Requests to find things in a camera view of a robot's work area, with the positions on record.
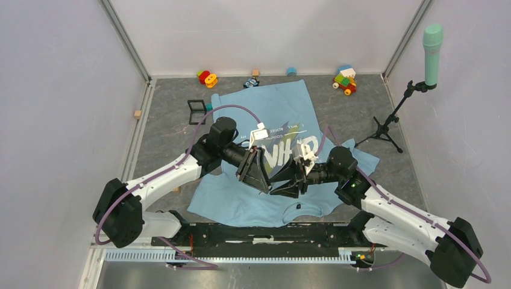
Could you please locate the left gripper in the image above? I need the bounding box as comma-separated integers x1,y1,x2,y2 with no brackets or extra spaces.
220,143,271,194

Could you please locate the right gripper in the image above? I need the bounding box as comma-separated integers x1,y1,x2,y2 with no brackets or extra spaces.
269,154,342,200

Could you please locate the light blue printed t-shirt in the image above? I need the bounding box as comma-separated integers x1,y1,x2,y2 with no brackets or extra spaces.
186,79,381,229

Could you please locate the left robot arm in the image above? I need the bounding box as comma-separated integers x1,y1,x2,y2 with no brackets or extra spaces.
93,117,271,248

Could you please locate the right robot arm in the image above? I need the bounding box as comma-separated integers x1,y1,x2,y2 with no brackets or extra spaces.
270,146,483,288

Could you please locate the black open brooch box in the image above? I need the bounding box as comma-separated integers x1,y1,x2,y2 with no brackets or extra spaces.
187,99,207,125

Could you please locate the black blue toy car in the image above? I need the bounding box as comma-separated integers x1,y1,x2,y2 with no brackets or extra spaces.
243,77,260,89

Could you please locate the black microphone tripod stand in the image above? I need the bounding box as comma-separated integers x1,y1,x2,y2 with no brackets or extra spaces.
354,80,437,154

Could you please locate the blue round cap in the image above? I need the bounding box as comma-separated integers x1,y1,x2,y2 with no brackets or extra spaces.
286,67,297,76

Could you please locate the red orange green toy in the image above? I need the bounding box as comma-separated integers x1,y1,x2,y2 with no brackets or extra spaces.
196,70,218,89

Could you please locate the colourful building block toy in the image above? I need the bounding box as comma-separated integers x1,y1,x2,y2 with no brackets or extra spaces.
331,65,357,96

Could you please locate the mint green microphone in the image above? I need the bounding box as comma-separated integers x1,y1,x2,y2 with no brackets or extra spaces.
422,23,444,87

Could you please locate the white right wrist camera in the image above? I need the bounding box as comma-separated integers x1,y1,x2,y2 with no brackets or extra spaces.
292,142,318,175

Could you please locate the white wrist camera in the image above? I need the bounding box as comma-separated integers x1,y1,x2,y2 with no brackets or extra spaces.
292,142,318,175
249,122,269,147

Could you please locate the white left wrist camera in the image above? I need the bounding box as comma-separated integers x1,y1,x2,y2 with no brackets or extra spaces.
249,122,269,147

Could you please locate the black base frame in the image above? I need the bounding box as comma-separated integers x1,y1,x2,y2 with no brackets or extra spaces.
151,222,375,270

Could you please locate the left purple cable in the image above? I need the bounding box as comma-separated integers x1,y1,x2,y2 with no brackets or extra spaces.
94,104,265,246

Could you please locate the purple cable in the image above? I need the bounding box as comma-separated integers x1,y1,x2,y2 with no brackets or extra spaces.
315,125,492,285
94,104,265,246

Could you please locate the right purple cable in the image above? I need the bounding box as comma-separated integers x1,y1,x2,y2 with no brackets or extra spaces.
315,125,492,285

